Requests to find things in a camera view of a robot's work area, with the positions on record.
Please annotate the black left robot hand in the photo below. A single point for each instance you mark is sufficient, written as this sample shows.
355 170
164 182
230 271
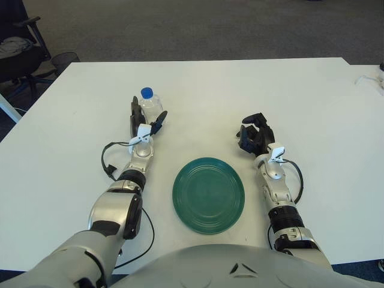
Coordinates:
133 120

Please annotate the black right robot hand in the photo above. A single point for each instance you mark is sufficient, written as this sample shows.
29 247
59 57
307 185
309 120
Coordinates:
263 133

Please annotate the clear bottle with blue cap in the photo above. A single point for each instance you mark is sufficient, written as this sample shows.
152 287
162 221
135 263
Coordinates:
150 103

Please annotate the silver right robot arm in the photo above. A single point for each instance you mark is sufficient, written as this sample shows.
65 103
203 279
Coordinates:
274 174

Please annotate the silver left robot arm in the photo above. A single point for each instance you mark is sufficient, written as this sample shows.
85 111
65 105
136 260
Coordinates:
120 207

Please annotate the green round plate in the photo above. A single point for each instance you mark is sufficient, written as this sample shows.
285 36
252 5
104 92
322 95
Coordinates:
208 195

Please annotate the black mesh waste bin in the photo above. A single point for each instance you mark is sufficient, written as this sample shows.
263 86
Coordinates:
66 60

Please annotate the white table leg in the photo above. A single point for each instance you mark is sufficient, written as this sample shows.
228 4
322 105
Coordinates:
9 108

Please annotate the black office chair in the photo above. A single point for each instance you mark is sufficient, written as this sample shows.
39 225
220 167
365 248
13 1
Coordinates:
18 63

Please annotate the grey cloth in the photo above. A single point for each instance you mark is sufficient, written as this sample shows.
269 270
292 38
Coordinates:
15 44

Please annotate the grey robot torso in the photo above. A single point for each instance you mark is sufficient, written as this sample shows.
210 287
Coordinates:
210 267

